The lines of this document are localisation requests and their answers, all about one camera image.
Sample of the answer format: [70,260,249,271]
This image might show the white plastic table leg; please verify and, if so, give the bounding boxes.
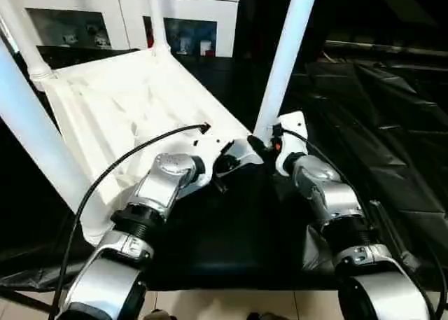
[0,38,106,244]
[0,0,60,82]
[253,0,321,143]
[146,0,173,57]

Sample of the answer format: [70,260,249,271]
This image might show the white plastic table top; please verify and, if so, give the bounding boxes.
[29,46,267,246]

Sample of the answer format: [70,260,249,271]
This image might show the black work surface mat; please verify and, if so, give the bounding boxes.
[0,45,448,293]

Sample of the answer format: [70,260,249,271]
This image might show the long dark metal rod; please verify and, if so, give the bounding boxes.
[323,40,448,56]

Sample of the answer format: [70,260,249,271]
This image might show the black backdrop cloth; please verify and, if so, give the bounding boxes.
[233,0,448,48]

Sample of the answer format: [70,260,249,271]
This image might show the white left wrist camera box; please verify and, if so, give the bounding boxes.
[190,122,246,188]

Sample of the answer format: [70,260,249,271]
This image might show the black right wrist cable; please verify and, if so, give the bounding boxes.
[279,125,442,320]

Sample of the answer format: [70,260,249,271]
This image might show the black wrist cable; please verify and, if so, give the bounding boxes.
[47,123,212,320]
[279,125,442,320]

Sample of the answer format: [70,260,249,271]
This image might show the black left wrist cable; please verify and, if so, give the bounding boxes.
[47,123,212,320]

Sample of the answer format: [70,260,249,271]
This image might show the black folding table frame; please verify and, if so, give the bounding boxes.
[0,287,54,314]

